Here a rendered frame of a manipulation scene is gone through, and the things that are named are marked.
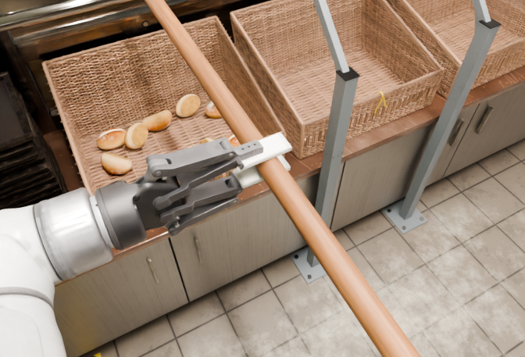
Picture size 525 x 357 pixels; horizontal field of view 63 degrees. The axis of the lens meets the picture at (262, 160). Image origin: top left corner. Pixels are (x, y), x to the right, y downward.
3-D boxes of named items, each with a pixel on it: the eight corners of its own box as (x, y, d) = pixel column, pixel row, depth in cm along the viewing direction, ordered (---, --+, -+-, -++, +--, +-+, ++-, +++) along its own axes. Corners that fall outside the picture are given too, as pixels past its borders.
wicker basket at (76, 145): (69, 128, 144) (37, 59, 124) (223, 80, 162) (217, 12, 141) (105, 240, 116) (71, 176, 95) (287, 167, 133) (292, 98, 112)
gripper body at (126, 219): (84, 175, 48) (164, 147, 51) (105, 217, 54) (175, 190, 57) (101, 226, 43) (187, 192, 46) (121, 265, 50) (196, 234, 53)
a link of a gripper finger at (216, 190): (159, 215, 50) (159, 223, 51) (246, 190, 55) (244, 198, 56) (149, 191, 52) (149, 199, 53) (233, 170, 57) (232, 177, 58)
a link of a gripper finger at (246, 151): (221, 158, 52) (219, 142, 50) (258, 144, 54) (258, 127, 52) (226, 167, 51) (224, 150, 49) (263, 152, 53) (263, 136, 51)
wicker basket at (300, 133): (230, 77, 162) (226, 10, 142) (351, 37, 180) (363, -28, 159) (298, 163, 134) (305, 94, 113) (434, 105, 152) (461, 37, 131)
